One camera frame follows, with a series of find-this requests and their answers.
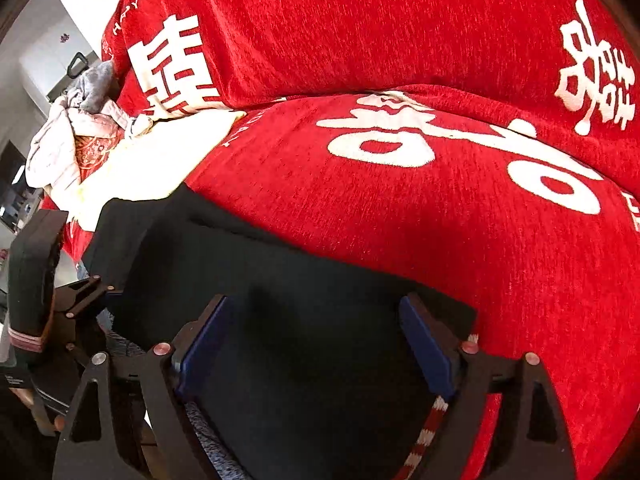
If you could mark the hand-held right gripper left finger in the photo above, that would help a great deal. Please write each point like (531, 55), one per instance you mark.
(200, 355)

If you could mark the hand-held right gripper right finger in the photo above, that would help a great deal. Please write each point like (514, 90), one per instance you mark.
(430, 350)

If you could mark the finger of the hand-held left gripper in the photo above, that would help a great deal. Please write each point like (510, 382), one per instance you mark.
(85, 295)

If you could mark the black pants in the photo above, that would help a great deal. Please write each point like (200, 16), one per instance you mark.
(310, 360)

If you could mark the dark shelf unit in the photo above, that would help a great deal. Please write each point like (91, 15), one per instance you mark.
(15, 195)

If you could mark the pile of pink grey clothes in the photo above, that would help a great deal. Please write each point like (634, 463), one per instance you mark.
(50, 150)

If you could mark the red gold patterned cloth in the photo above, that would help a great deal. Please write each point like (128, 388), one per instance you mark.
(95, 155)

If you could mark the cream white cloth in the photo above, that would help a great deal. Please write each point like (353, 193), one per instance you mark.
(150, 170)

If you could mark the red printed blanket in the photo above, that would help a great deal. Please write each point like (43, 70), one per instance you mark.
(400, 210)

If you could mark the grey fuzzy cloth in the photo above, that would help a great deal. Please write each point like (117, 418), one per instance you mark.
(97, 85)

